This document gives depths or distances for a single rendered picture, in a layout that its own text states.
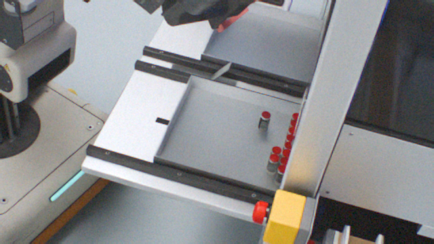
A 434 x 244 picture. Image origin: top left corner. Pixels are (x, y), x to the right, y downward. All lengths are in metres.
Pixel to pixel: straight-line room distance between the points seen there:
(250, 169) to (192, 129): 0.16
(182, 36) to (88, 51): 1.33
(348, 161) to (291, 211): 0.13
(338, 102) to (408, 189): 0.22
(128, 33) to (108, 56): 0.19
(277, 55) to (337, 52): 0.69
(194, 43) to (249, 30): 0.16
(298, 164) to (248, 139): 0.31
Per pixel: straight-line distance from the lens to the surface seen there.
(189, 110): 1.42
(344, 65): 0.93
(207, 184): 1.27
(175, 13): 1.08
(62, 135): 2.18
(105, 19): 3.09
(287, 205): 1.10
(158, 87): 1.47
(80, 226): 2.28
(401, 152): 1.04
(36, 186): 2.05
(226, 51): 1.58
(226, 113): 1.43
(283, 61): 1.59
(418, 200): 1.12
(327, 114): 1.00
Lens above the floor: 1.90
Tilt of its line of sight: 46 degrees down
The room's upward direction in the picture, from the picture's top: 9 degrees clockwise
